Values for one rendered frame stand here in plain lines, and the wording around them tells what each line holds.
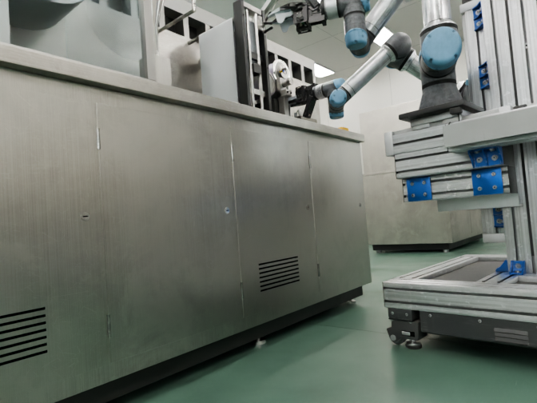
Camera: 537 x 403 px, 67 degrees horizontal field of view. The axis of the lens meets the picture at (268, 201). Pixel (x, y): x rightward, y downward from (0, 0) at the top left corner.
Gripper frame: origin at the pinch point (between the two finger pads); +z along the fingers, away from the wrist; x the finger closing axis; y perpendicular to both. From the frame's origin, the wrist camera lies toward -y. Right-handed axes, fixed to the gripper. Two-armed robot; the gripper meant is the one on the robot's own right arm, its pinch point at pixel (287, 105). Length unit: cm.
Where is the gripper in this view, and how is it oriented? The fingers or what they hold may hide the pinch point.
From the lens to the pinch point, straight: 226.5
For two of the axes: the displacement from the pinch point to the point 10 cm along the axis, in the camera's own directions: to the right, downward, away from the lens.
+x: -6.4, 0.1, -7.7
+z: -7.7, 0.9, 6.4
